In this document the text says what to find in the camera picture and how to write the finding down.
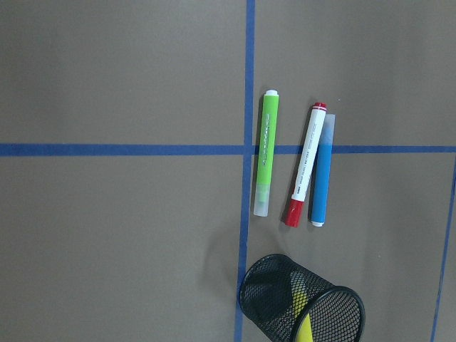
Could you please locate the green highlighter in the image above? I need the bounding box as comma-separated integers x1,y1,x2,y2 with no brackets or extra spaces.
254,89,279,217

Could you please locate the red white marker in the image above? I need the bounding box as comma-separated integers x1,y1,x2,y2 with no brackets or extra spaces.
285,102,327,228

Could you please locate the blue highlighter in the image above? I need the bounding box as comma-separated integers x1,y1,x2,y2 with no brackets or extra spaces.
309,114,336,227

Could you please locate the black mesh pen cup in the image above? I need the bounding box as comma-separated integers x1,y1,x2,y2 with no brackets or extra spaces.
238,254,365,341

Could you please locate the yellow highlighter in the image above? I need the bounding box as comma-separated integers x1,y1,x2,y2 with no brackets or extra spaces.
290,272,314,342

